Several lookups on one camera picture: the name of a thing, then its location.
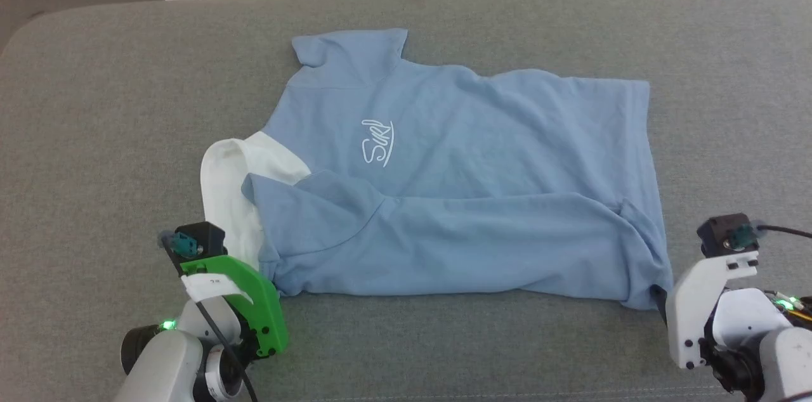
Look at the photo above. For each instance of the light blue polo shirt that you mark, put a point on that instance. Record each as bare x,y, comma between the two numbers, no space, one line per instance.
476,199

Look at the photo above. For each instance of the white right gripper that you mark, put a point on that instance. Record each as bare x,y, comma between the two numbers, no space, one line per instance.
688,313

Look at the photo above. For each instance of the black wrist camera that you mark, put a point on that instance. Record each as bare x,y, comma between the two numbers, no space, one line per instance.
203,238
720,236

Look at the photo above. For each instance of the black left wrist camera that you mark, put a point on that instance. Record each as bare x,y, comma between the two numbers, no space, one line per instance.
203,238

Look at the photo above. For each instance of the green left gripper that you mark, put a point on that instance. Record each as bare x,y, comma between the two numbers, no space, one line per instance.
266,319

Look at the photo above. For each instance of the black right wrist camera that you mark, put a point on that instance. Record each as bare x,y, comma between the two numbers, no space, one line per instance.
720,236

